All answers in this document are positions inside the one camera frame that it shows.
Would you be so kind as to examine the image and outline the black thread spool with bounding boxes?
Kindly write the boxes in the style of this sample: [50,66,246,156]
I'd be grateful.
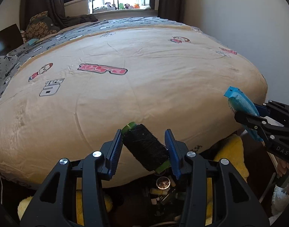
[121,122,171,174]

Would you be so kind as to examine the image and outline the blue tissue pack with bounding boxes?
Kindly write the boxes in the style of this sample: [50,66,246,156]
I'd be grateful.
[223,86,264,143]

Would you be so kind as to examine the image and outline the person's right hand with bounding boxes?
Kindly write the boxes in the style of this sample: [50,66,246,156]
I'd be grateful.
[276,157,289,177]

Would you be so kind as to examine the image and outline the yellow fluffy towel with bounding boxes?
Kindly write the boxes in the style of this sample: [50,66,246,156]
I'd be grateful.
[16,133,250,227]

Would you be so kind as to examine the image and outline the beige cartoon print blanket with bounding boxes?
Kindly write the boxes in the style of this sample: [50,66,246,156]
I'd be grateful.
[0,24,267,185]

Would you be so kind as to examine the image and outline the teal small pillow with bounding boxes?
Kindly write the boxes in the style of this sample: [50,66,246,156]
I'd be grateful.
[27,38,39,46]

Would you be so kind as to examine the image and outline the grey cartoon print bedsheet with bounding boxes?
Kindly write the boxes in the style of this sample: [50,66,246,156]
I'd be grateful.
[0,16,204,109]

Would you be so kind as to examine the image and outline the small toys on windowsill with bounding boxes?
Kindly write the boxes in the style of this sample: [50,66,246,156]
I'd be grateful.
[92,2,141,13]

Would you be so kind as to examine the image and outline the brown patterned cushion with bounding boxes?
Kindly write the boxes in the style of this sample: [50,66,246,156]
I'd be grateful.
[24,11,60,41]

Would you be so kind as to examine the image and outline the white storage box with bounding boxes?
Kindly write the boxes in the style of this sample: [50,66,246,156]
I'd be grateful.
[64,0,92,17]

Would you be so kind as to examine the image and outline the dark wooden headboard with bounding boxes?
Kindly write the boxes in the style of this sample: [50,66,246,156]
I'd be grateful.
[0,24,23,56]

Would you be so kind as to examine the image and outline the left dark curtain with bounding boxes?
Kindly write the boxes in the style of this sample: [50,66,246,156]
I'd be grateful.
[19,0,98,30]

